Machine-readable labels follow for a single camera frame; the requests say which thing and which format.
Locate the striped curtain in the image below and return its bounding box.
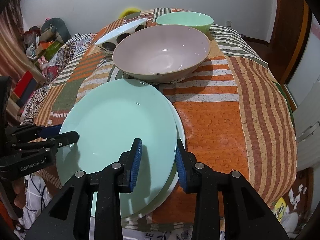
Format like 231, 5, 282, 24
0, 0, 26, 80

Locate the person's left hand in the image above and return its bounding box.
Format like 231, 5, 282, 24
13, 180, 26, 208

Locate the striped patchwork blanket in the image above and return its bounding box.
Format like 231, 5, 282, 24
32, 7, 298, 233

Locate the red box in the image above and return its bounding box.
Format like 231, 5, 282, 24
12, 70, 37, 101

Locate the wooden room door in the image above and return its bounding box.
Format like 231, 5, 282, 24
269, 0, 312, 83

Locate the light green plate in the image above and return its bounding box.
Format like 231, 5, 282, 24
55, 78, 178, 220

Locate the white plate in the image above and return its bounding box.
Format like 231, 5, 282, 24
90, 100, 187, 227

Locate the pink bowl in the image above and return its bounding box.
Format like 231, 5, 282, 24
112, 25, 211, 83

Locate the yellow cartoon bag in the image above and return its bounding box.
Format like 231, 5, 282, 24
272, 197, 301, 233

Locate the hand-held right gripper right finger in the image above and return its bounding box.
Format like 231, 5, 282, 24
175, 139, 290, 240

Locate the light green bowl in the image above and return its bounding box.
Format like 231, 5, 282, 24
155, 12, 214, 34

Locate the patterned quilt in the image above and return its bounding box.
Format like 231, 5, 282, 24
15, 31, 98, 120

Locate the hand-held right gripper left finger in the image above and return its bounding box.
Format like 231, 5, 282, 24
24, 137, 143, 240

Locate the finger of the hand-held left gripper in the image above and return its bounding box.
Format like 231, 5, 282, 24
5, 124, 63, 141
7, 131, 80, 153

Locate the green bag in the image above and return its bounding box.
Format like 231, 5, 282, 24
37, 40, 63, 61

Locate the white bowl with dark dots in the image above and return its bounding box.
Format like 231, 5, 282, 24
95, 18, 148, 55

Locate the thin black cable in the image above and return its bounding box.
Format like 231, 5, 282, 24
24, 179, 52, 230

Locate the pink rabbit toy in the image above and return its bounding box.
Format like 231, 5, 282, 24
37, 56, 50, 77

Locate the yellow foam tube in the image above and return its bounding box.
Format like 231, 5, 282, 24
119, 7, 142, 19

